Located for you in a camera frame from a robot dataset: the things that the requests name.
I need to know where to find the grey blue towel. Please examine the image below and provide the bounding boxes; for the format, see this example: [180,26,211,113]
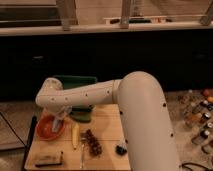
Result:
[52,118,62,133]

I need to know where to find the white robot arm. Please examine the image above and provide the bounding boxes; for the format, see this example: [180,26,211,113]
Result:
[35,71,182,171]

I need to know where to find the orange red bowl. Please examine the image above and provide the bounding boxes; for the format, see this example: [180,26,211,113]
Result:
[36,115,65,141]

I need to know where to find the green plastic tray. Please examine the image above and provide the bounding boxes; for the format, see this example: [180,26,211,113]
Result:
[54,75,97,112]

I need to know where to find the green cucumber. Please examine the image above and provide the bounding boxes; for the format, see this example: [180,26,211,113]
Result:
[70,112,91,123]

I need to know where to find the yellow banana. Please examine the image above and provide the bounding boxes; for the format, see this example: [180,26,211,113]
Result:
[71,123,80,150]

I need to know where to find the dark grape bunch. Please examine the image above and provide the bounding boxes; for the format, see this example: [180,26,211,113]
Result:
[86,129,102,156]

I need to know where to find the silver fork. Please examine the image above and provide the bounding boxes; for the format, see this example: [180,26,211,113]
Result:
[80,133,86,170]

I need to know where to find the brown rectangular sponge block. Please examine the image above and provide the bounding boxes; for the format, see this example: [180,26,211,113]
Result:
[34,151,63,167]

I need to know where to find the black handled dish brush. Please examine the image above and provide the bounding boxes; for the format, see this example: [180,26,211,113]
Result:
[115,145,127,156]

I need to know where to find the black cable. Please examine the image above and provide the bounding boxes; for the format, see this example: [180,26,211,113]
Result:
[178,161,213,171]

